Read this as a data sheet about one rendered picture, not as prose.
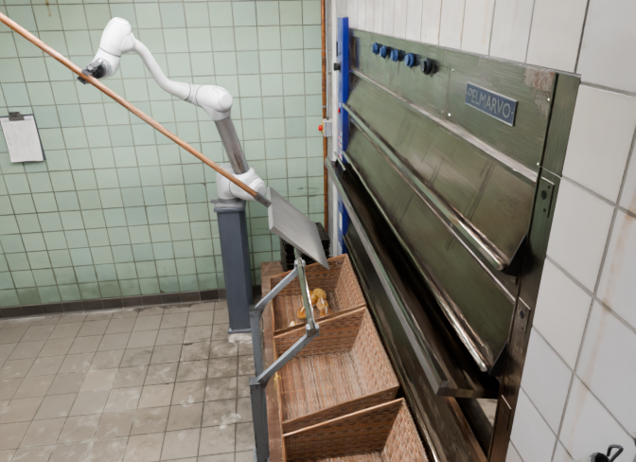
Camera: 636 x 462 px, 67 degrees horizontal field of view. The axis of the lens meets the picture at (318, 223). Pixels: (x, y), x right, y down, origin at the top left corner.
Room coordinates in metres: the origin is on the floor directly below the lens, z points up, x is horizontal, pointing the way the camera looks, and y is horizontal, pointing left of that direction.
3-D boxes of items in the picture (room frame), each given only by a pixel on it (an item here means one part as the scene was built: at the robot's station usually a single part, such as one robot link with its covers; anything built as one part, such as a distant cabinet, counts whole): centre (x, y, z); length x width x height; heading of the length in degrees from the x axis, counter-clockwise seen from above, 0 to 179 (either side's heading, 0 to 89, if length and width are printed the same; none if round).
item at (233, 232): (3.05, 0.59, 0.50); 0.21 x 0.21 x 1.00; 4
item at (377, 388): (1.70, -0.04, 0.72); 0.56 x 0.49 x 0.28; 8
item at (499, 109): (1.75, -0.33, 1.99); 1.80 x 0.08 x 0.21; 7
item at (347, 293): (2.27, 0.03, 0.72); 0.56 x 0.49 x 0.28; 7
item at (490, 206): (1.74, -0.30, 1.80); 1.79 x 0.11 x 0.19; 7
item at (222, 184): (3.05, 0.58, 1.17); 0.18 x 0.16 x 0.22; 48
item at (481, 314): (1.74, -0.30, 1.54); 1.79 x 0.11 x 0.19; 7
